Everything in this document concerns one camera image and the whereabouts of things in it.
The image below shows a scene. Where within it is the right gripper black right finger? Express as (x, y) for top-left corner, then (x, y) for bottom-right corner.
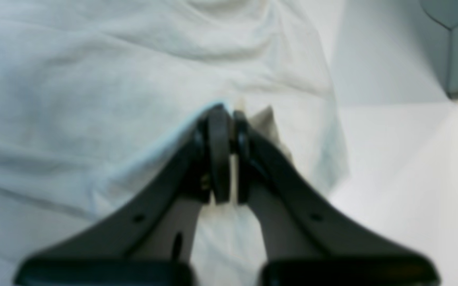
(234, 112), (441, 286)

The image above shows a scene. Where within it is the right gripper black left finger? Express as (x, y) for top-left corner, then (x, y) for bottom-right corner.
(14, 105), (231, 286)

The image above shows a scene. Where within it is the beige grey t-shirt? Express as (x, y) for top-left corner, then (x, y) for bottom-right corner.
(0, 0), (348, 286)

